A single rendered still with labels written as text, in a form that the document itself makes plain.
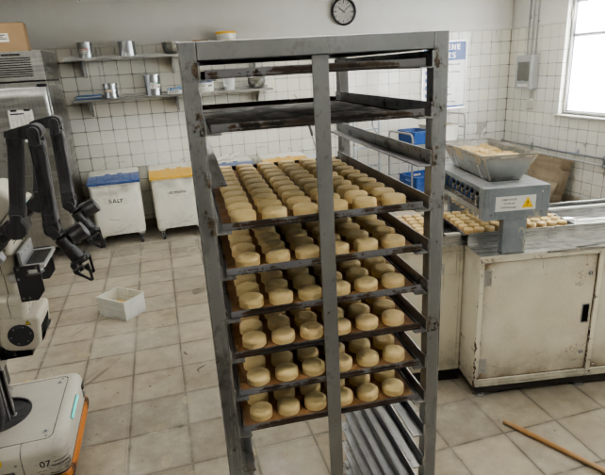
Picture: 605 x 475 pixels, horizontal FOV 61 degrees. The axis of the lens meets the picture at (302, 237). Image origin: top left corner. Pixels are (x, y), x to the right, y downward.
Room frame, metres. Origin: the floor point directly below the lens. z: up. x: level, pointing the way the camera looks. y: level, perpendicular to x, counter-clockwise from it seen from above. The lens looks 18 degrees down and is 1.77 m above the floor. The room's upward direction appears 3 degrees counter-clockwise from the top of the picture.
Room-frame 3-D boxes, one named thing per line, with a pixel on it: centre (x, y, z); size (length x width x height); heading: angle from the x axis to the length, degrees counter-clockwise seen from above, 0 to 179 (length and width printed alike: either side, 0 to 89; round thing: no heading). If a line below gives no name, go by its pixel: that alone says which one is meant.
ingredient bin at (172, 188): (5.83, 1.44, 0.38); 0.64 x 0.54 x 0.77; 15
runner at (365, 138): (1.29, -0.18, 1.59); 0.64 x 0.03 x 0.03; 12
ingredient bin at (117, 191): (5.67, 2.06, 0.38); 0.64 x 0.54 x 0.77; 17
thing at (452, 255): (2.67, -0.50, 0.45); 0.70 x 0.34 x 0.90; 95
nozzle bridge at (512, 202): (2.71, -1.00, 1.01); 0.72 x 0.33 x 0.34; 5
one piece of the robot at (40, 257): (2.14, 1.20, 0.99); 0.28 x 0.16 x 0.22; 15
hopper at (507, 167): (2.71, -1.00, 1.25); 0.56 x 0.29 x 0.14; 5
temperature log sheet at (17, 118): (4.95, 2.58, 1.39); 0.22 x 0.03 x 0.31; 105
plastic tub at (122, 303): (3.69, 1.45, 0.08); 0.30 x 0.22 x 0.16; 62
